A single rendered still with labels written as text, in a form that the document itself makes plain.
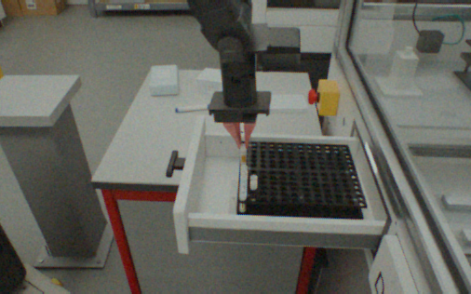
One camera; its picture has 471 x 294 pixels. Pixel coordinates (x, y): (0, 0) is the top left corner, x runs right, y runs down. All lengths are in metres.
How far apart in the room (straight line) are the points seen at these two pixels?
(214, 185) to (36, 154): 0.81
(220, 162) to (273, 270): 0.44
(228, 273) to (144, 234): 0.28
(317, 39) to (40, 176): 1.12
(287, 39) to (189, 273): 0.82
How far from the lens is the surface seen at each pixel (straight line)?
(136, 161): 0.98
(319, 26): 1.45
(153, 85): 1.24
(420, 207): 0.57
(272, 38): 0.57
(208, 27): 0.51
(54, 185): 1.51
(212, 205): 0.73
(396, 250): 0.59
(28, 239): 1.99
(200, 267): 1.16
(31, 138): 1.40
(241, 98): 0.61
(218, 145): 0.83
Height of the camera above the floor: 1.36
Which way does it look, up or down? 37 degrees down
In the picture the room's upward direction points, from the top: straight up
